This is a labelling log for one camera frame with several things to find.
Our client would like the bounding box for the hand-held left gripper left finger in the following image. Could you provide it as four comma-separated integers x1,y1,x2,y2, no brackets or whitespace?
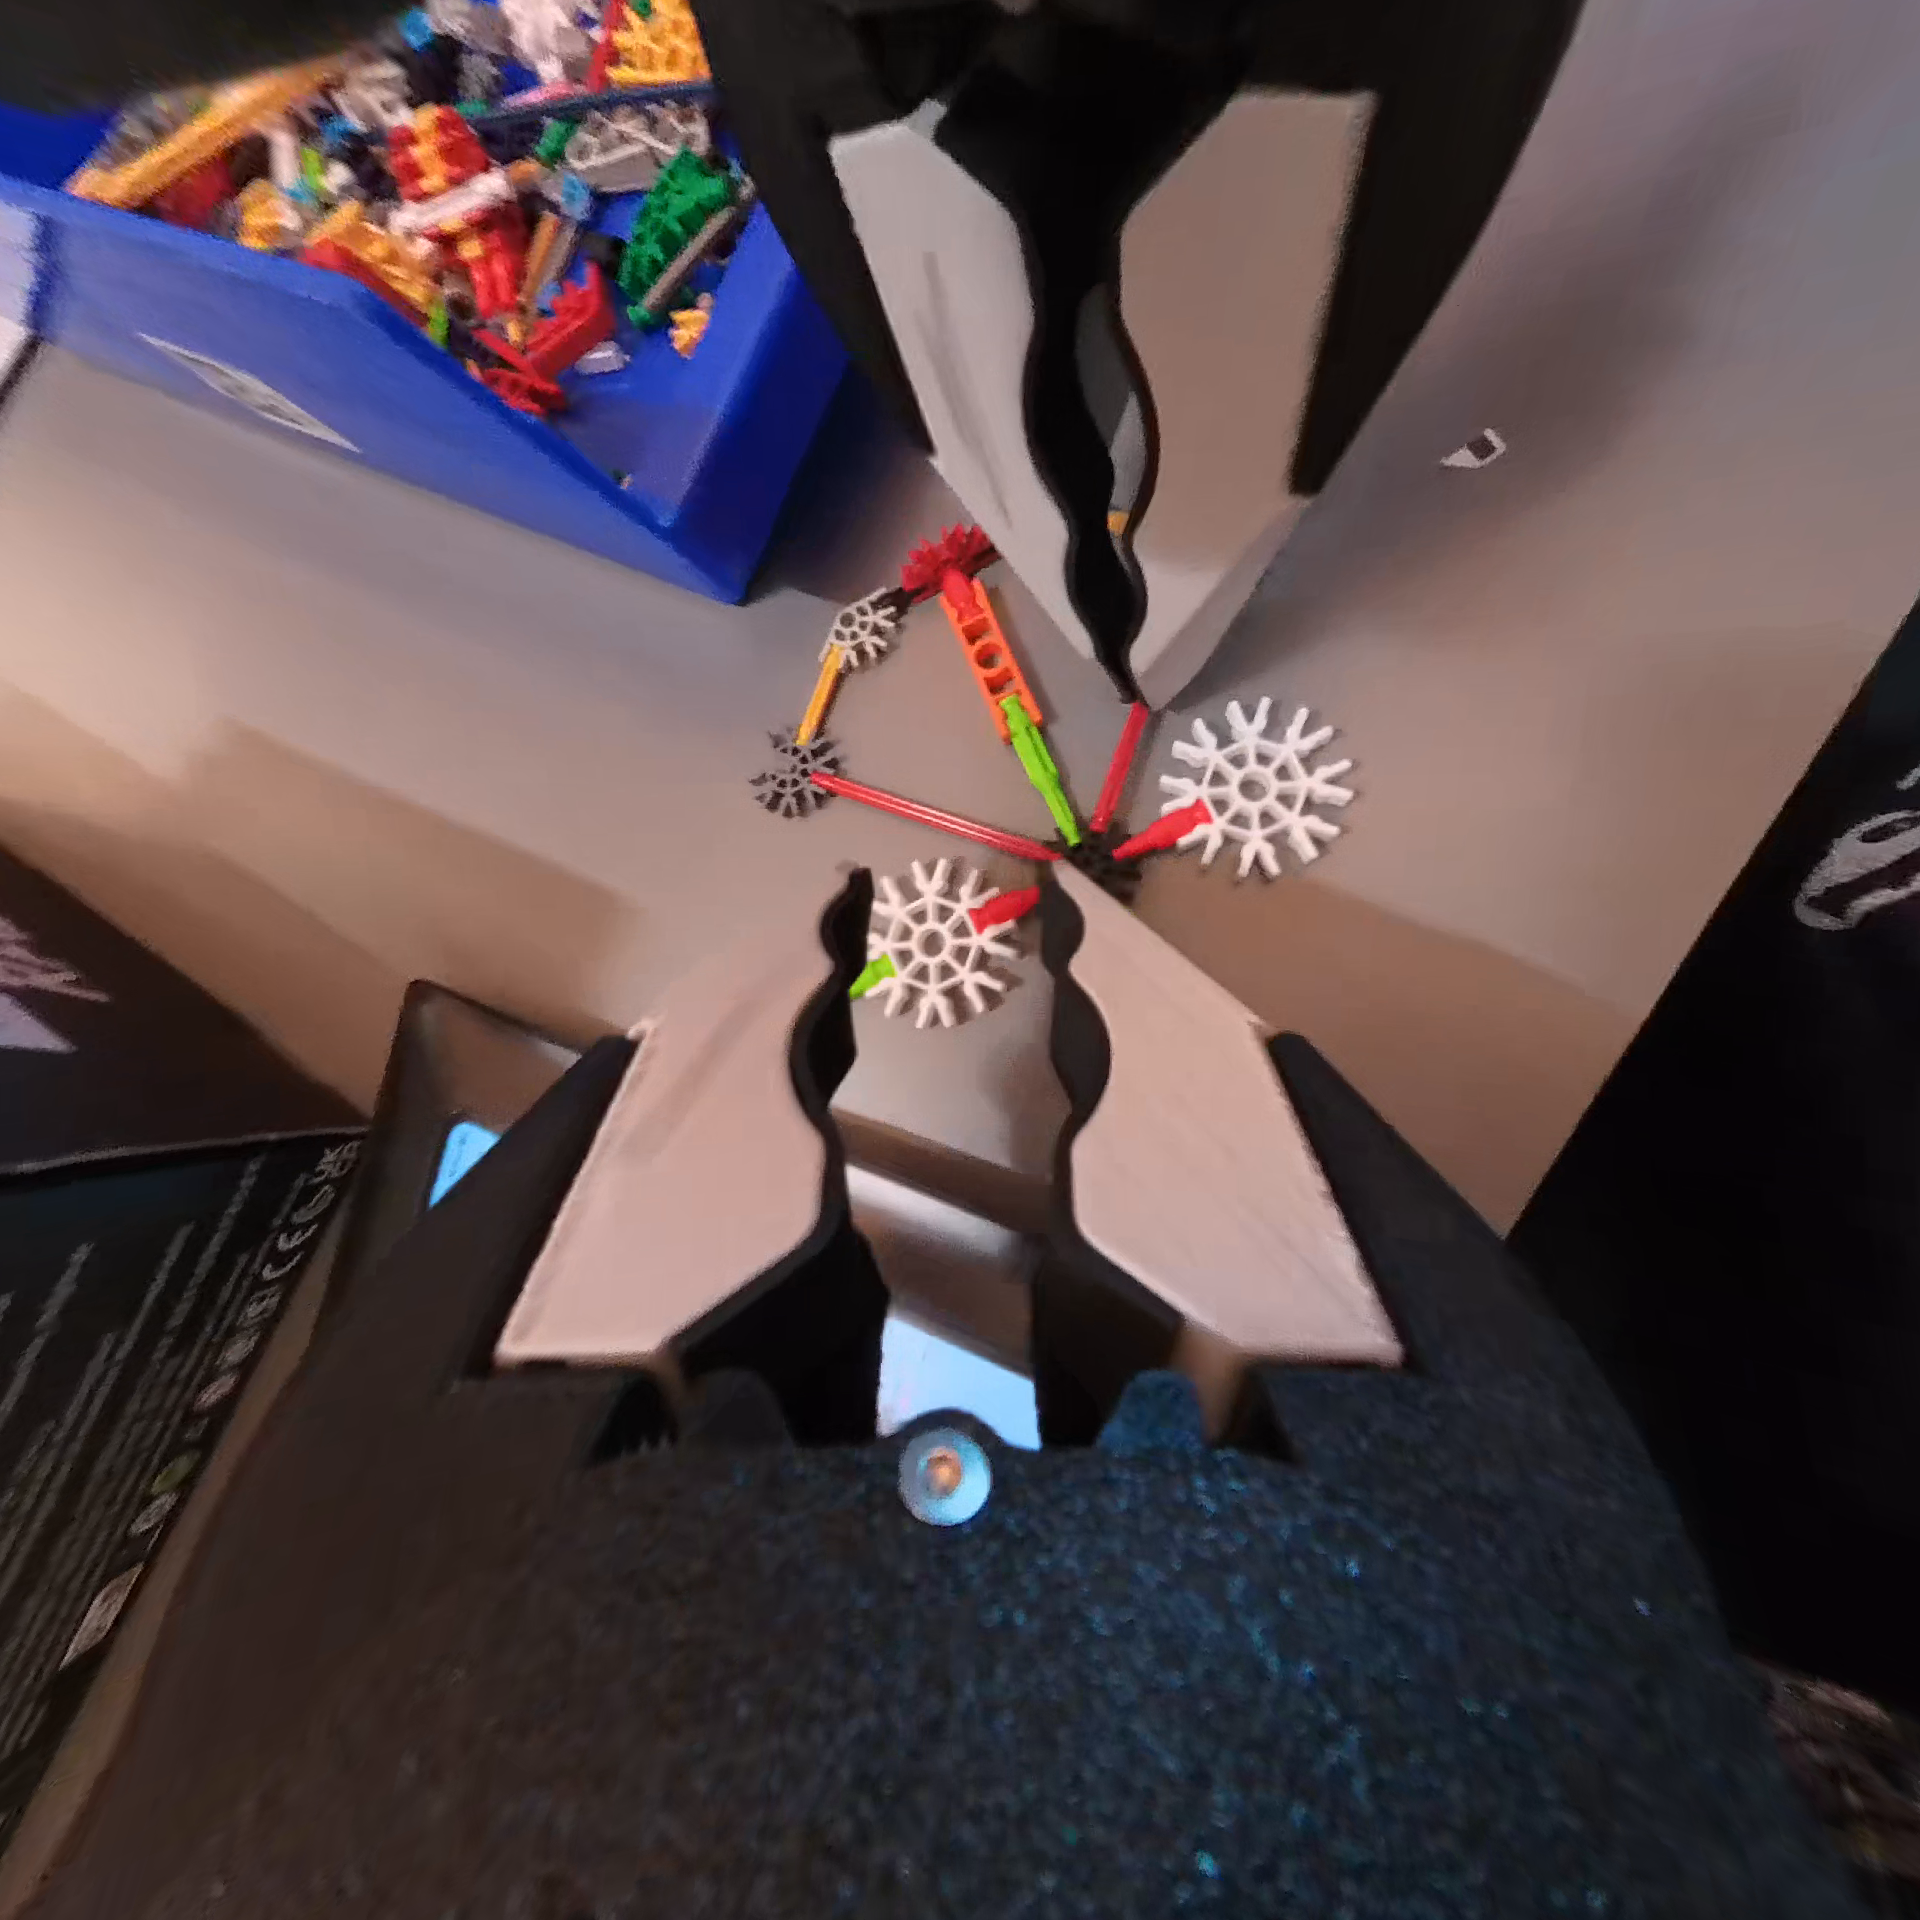
494,866,889,1447

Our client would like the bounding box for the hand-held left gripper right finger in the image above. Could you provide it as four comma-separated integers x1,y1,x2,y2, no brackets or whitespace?
1032,865,1404,1450

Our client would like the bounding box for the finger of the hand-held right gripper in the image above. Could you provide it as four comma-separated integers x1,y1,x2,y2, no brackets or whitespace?
828,102,1146,708
1114,86,1381,713

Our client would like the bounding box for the red connector with black rod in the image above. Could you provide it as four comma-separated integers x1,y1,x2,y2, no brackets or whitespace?
897,524,1004,607

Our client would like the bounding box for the toy rod and connector assembly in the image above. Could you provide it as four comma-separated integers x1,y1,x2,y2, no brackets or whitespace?
750,576,1361,1034

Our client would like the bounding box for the red toy rod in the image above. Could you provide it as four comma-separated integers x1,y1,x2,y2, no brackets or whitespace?
1088,700,1156,836

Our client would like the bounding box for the blue plastic bin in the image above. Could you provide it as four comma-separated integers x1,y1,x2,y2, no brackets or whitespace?
0,105,852,607

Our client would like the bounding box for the pile of colourful toy pieces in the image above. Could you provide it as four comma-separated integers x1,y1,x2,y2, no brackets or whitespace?
66,0,756,422

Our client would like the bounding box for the shiny metal fitting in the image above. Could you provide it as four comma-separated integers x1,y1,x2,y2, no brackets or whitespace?
367,978,1061,1450

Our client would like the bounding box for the black toy box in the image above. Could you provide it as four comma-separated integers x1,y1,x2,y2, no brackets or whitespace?
0,846,373,1821

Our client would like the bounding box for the white bin label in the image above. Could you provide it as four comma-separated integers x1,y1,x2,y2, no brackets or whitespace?
143,333,365,455

